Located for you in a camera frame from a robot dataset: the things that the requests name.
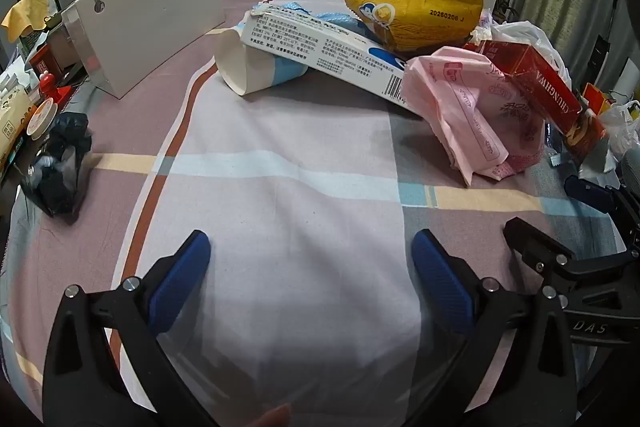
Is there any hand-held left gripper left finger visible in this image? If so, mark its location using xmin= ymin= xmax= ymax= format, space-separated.
xmin=42 ymin=229 xmax=221 ymax=427

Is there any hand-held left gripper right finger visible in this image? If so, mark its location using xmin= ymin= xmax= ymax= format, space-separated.
xmin=411 ymin=228 xmax=580 ymax=427

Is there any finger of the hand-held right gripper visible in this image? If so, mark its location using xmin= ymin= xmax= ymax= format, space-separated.
xmin=564 ymin=176 xmax=626 ymax=216
xmin=502 ymin=217 xmax=591 ymax=303

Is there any red cigarette carton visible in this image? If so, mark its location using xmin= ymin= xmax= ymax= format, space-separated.
xmin=465 ymin=38 xmax=608 ymax=158

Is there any pink plastic wrapper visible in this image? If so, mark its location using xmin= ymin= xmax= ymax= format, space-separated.
xmin=402 ymin=47 xmax=546 ymax=188

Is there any white blue paper cup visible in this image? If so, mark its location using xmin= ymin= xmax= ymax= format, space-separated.
xmin=215 ymin=27 xmax=308 ymax=96

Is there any long white carton box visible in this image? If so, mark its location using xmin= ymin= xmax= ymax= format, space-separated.
xmin=241 ymin=4 xmax=408 ymax=108

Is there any yellow snack bag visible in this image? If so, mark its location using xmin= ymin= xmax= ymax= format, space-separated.
xmin=339 ymin=0 xmax=487 ymax=52

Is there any person's left hand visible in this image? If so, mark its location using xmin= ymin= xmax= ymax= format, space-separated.
xmin=239 ymin=403 xmax=293 ymax=427

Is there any white paper roll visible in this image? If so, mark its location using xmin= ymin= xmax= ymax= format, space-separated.
xmin=617 ymin=57 xmax=640 ymax=104

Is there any black upright vacuum cleaner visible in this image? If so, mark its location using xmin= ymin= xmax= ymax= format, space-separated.
xmin=590 ymin=0 xmax=622 ymax=88

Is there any black plastic bag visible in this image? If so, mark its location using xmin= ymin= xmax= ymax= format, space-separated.
xmin=20 ymin=112 xmax=96 ymax=225

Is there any small potted plant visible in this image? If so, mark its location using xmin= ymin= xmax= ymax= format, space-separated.
xmin=492 ymin=0 xmax=521 ymax=25

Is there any beige tissue box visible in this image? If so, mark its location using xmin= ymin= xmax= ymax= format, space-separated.
xmin=0 ymin=93 xmax=40 ymax=172

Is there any red toy figure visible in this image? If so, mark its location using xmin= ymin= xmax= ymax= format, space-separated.
xmin=39 ymin=74 xmax=75 ymax=108

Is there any red box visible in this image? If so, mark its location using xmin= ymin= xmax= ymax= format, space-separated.
xmin=27 ymin=43 xmax=66 ymax=80

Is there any white board with keyhole slots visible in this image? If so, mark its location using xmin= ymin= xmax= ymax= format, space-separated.
xmin=61 ymin=0 xmax=227 ymax=100

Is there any green white carton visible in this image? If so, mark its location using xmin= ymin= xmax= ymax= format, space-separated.
xmin=10 ymin=29 xmax=51 ymax=64

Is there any yellow cloth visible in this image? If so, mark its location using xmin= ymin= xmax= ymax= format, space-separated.
xmin=1 ymin=0 xmax=55 ymax=42

